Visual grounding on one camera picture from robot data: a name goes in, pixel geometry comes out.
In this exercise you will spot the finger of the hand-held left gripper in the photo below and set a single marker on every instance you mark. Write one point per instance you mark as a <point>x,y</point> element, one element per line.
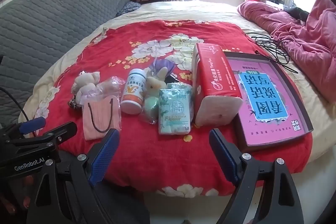
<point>31,125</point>
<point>61,132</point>

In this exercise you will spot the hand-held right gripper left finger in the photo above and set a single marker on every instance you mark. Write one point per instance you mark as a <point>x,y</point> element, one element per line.
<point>104,158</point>

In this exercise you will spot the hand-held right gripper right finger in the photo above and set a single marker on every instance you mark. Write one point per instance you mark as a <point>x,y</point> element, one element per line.
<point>223,158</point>

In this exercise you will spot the leopard print cloth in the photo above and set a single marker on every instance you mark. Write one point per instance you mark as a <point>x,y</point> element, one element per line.
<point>74,103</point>

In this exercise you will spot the plastic bag of pink masks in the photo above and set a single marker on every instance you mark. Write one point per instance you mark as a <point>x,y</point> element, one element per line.
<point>101,119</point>

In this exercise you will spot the cream bear plush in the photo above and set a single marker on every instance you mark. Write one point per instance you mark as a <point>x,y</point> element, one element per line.
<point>85,82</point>

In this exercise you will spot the green pocket tissue pack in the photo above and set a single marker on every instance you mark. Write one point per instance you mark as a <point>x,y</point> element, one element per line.
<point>174,111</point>

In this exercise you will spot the beige rabbit plush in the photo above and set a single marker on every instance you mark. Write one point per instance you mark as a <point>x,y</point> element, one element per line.
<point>155,82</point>

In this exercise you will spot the person's left hand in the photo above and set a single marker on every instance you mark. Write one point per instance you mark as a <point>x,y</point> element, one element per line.
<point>23,200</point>

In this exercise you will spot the red floral blanket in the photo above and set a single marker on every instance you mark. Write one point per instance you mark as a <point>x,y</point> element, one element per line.
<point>157,158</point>

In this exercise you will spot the green egg-shaped sponge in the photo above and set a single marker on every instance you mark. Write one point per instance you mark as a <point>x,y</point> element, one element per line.
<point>151,106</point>

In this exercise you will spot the white vitamin bottle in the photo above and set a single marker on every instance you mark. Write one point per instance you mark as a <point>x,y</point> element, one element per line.
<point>132,92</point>

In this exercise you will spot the pink picture book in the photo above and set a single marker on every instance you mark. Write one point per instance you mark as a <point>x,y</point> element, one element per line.
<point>262,98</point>

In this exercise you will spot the dark blue patterned cloth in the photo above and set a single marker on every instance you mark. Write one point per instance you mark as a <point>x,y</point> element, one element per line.
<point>128,7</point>

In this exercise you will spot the pink duvet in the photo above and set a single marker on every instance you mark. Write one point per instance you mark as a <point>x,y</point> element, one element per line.
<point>302,37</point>

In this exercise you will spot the cream bed sheet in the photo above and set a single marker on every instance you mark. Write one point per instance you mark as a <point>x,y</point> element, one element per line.
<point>210,8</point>

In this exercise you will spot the black cloth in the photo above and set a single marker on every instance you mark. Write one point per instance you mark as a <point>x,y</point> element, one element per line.
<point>298,12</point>

